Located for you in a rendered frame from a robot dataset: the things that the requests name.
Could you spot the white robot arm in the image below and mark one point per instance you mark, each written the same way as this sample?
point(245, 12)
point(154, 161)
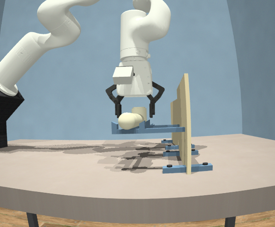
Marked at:
point(137, 30)

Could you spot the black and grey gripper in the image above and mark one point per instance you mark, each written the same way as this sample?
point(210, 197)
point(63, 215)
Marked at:
point(141, 86)

